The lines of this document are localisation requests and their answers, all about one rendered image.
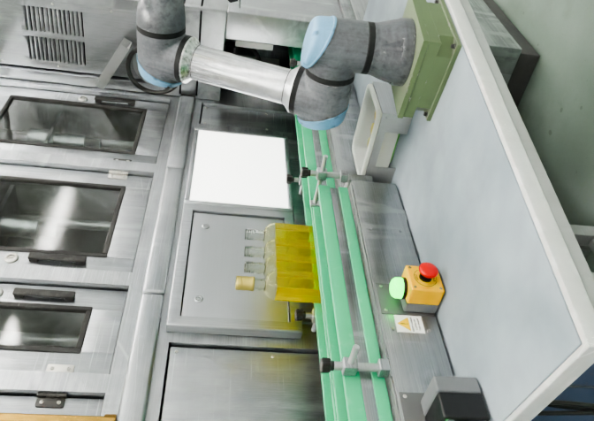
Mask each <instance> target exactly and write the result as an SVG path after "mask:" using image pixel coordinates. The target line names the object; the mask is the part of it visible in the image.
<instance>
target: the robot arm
mask: <svg viewBox="0 0 594 421"><path fill-rule="evenodd" d="M228 1H229V2H230V3H234V2H238V0H228ZM136 29H137V62H138V68H139V72H140V74H141V76H142V78H143V79H144V80H146V81H147V82H149V83H151V84H153V85H155V86H158V87H162V88H167V87H170V88H175V87H177V86H179V85H181V84H182V83H188V82H189V81H191V80H198V81H201V82H204V83H208V84H211V85H214V86H218V87H221V88H227V89H230V90H233V91H237V92H240V93H243V94H246V95H250V96H255V97H259V98H262V99H265V100H269V101H272V102H275V103H281V104H283V105H284V106H285V108H286V109H287V111H288V112H290V113H292V114H296V115H297V119H298V121H299V123H300V124H302V125H303V126H304V127H306V128H309V129H313V130H328V129H331V128H334V127H336V126H339V125H340V124H341V123H342V122H343V120H344V118H345V116H346V113H347V110H348V107H349V99H350V95H351V91H352V87H353V83H354V76H355V74H356V73H361V74H368V75H371V76H373V77H375V78H377V79H379V80H382V81H385V82H388V83H389V84H390V85H393V86H400V87H401V86H403V85H404V84H405V83H406V81H407V78H408V76H409V74H410V71H411V68H412V64H413V61H414V56H415V44H416V28H415V22H414V20H413V19H409V18H399V19H391V20H387V21H381V22H371V21H365V20H358V19H344V18H338V17H336V16H330V17H329V16H316V17H314V18H313V19H312V20H311V21H310V23H309V25H308V29H307V32H306V35H305V38H304V42H303V45H302V46H303V47H302V50H301V65H300V66H298V67H296V68H295V69H293V70H292V69H288V68H284V67H282V66H278V65H272V64H269V63H265V62H262V61H259V60H255V59H252V58H248V57H243V56H239V55H236V54H232V53H229V52H225V51H222V50H216V49H212V48H210V47H206V46H202V45H201V44H200V43H199V41H198V39H197V38H196V37H193V36H191V35H187V34H186V14H185V5H184V0H139V3H138V6H137V12H136Z"/></svg>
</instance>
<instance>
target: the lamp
mask: <svg viewBox="0 0 594 421"><path fill-rule="evenodd" d="M390 293H391V296H392V297H393V298H398V299H405V298H406V297H407V279H406V278H403V277H401V278H393V279H392V280H391V283H390Z"/></svg>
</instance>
